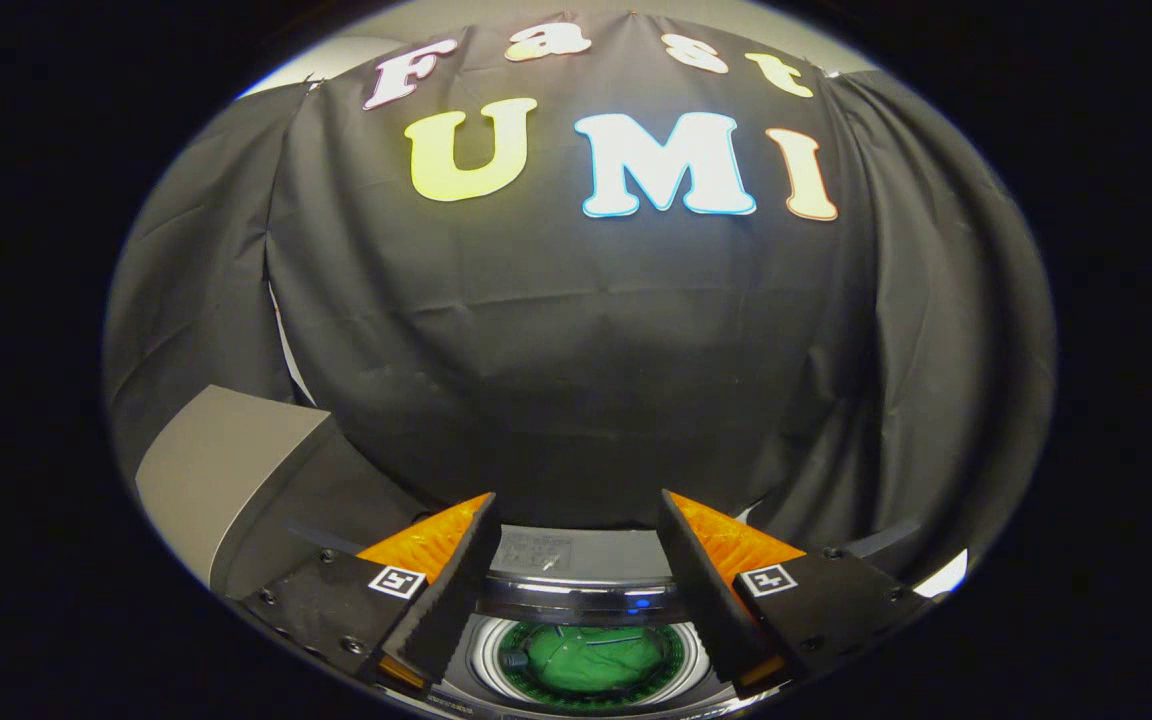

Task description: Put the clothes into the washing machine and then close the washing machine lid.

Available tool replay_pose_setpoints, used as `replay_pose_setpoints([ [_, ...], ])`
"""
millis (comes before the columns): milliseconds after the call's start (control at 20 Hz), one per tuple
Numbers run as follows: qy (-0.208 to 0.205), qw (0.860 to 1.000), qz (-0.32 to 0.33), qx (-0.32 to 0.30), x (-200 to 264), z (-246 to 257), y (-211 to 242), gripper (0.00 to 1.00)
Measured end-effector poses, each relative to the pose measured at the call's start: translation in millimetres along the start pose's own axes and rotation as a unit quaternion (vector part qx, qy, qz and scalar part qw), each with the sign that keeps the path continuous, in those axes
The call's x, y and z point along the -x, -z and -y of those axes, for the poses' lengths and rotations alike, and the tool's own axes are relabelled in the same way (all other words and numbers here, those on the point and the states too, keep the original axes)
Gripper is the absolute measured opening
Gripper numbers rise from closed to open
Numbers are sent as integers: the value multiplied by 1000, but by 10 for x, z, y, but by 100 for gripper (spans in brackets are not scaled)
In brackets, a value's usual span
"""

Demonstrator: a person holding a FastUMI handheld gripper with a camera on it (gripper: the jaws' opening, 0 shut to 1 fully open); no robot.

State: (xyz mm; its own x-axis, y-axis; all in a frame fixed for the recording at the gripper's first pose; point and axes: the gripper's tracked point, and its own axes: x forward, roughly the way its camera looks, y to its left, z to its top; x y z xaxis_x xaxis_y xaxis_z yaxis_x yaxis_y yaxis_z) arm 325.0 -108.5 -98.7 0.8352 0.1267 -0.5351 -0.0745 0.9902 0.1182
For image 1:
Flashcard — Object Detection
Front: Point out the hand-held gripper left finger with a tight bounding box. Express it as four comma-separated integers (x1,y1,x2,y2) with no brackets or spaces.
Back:
240,491,503,693

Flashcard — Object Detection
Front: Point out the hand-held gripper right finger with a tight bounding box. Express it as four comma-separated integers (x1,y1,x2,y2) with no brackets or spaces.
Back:
657,489,938,693

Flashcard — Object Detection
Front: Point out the grey washing machine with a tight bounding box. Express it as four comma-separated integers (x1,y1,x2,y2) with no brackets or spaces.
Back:
424,523,769,720

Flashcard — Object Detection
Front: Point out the green polo shirt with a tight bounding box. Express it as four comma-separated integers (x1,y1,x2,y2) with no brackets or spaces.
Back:
524,624,665,697

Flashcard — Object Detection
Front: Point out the black backdrop cloth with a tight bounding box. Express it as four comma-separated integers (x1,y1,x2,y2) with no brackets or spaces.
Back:
103,10,1058,593

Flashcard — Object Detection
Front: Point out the grey cabinet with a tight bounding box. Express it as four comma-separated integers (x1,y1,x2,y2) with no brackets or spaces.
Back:
135,384,439,603

